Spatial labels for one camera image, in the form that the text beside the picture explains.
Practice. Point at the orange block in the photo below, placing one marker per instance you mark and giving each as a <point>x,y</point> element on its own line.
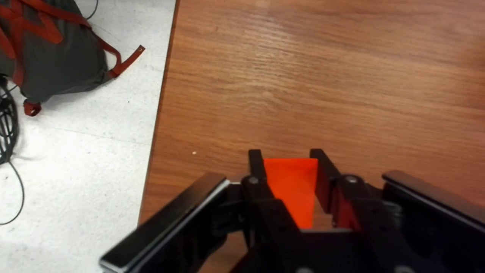
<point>293,181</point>

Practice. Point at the grey red backpack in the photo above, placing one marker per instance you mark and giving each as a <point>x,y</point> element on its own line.
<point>48,48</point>

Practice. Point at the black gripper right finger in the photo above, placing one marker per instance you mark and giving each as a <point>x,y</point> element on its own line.
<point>342,196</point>

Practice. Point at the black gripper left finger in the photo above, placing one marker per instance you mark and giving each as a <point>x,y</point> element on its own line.
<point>267,219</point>

